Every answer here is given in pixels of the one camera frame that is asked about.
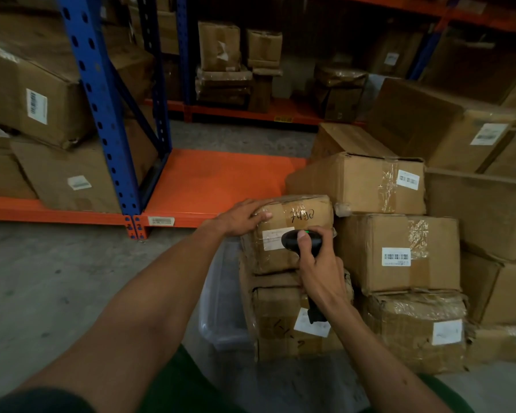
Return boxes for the person's dark sleeve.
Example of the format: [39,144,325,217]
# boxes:
[0,386,96,413]

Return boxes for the person's right forearm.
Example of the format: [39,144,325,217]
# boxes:
[322,296,453,413]

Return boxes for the black handheld barcode scanner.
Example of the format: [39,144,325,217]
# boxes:
[281,229,328,325]

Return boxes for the person's left forearm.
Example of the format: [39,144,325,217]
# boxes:
[9,219,229,413]

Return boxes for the row of small cardboard boxes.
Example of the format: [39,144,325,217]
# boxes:
[195,20,426,123]

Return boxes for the orange metal shelf beam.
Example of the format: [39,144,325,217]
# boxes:
[327,0,516,36]
[0,195,134,227]
[143,97,366,127]

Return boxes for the orange metal shelf deck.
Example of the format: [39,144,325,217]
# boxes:
[133,149,308,231]

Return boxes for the person's right hand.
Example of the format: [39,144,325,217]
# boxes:
[297,228,350,315]

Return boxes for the plain low cardboard box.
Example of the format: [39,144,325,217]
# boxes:
[0,147,38,199]

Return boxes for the pile of brown cardboard boxes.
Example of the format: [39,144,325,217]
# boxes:
[285,77,516,375]

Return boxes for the large cardboard box barcode label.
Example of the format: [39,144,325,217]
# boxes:
[0,12,155,149]

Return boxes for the clear plastic storage bin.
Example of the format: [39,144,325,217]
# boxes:
[198,241,259,351]

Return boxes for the handwritten taped cardboard parcel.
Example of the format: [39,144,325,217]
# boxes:
[240,194,337,276]

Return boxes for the person's green trousers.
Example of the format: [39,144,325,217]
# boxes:
[137,343,474,413]

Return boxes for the medium cardboard box white label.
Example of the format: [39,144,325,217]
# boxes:
[10,119,158,214]

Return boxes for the plastic-wrapped cardboard parcel white label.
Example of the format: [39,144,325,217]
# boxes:
[239,262,354,363]

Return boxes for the blue perforated rack upright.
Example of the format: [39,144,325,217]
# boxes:
[56,0,143,240]
[137,0,173,154]

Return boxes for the person's left hand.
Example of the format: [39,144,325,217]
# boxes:
[214,198,274,237]

